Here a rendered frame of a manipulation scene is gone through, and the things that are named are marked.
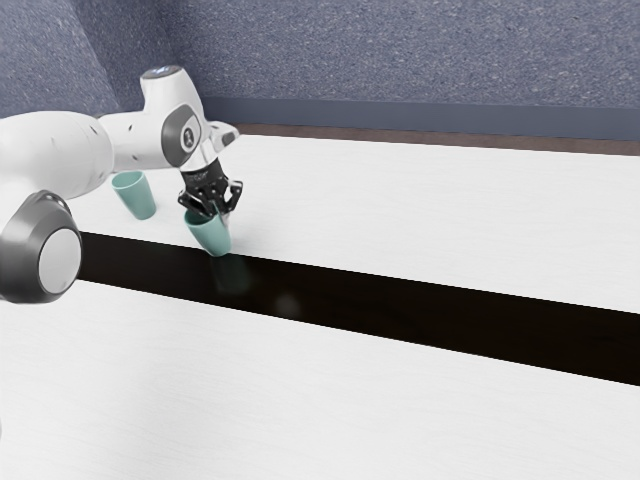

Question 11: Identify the teal cup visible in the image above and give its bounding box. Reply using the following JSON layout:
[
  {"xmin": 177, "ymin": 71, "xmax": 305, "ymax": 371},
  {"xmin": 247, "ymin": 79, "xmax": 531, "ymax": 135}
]
[
  {"xmin": 183, "ymin": 209, "xmax": 233, "ymax": 258},
  {"xmin": 110, "ymin": 169, "xmax": 157, "ymax": 221}
]

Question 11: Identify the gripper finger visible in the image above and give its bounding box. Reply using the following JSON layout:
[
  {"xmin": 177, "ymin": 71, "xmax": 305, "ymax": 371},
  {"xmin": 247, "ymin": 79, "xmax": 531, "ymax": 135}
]
[
  {"xmin": 217, "ymin": 178, "xmax": 245, "ymax": 217},
  {"xmin": 176, "ymin": 188, "xmax": 217, "ymax": 218}
]

